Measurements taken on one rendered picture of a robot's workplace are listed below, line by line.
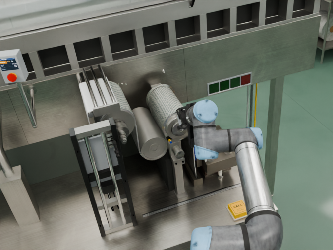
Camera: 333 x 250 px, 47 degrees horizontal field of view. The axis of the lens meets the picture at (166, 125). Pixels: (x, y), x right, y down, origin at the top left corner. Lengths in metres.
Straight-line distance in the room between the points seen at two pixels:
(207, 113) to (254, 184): 0.28
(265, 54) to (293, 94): 2.17
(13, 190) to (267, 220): 1.09
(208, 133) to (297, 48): 1.03
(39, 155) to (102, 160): 0.55
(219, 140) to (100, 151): 0.46
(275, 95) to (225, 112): 1.49
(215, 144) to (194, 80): 0.73
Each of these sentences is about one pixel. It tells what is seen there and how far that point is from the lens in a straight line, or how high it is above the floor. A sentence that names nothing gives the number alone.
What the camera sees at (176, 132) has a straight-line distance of 1.60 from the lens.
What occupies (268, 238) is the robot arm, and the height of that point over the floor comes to 1.41.
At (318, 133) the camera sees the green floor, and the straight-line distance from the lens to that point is 3.70.
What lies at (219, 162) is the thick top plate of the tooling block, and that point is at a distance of 1.77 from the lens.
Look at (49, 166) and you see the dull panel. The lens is 2.01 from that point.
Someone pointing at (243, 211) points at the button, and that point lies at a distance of 1.70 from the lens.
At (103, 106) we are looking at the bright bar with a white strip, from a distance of 1.43.
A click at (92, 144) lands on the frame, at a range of 1.42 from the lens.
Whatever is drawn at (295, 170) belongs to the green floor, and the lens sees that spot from 3.28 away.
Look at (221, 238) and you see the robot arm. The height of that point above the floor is 1.42.
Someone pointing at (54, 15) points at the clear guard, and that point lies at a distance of 1.62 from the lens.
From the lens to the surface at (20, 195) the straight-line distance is 1.75.
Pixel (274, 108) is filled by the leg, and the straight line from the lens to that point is 2.50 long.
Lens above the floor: 2.20
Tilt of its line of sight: 36 degrees down
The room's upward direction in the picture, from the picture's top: 7 degrees counter-clockwise
